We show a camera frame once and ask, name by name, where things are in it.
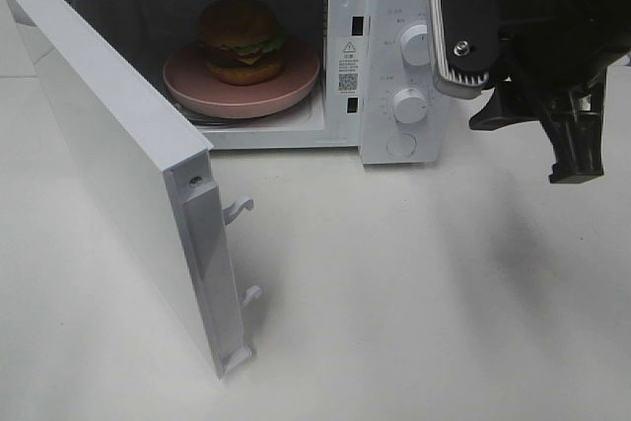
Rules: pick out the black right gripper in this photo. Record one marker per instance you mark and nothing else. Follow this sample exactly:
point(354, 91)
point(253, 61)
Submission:
point(554, 56)

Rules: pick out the white microwave knob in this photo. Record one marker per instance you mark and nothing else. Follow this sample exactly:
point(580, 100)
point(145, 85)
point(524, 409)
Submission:
point(415, 45)
point(409, 106)

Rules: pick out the round white door button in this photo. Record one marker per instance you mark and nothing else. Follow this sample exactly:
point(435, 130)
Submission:
point(401, 145)

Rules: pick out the toy burger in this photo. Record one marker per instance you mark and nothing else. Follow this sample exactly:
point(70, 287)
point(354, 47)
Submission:
point(242, 41)

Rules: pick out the pink round plate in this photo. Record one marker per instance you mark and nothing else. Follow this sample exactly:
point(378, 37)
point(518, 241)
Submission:
point(192, 84)

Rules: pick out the white microwave door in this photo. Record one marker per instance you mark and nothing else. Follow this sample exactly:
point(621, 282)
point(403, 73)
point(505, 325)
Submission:
point(150, 171)

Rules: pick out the glass microwave turntable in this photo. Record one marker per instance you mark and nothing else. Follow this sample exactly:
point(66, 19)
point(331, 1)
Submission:
point(305, 114)

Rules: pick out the white microwave oven body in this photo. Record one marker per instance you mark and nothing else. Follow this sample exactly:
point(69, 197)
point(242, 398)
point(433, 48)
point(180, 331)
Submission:
point(361, 68)

